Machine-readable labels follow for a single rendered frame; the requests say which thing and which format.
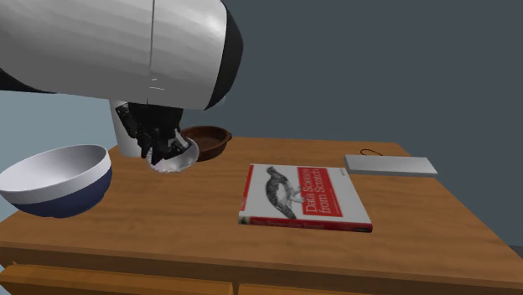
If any wooden desk with drawers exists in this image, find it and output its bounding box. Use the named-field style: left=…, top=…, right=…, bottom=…
left=0, top=136, right=523, bottom=295

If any red and white book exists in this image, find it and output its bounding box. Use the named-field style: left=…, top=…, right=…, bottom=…
left=238, top=163, right=374, bottom=234

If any brown bowl with handles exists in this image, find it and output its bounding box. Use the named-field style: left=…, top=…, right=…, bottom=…
left=179, top=125, right=234, bottom=163

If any flat grey box with cord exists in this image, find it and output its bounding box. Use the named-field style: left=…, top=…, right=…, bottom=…
left=344, top=148, right=439, bottom=179

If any white and blue bowl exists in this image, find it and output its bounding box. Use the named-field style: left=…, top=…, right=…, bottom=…
left=0, top=143, right=113, bottom=219

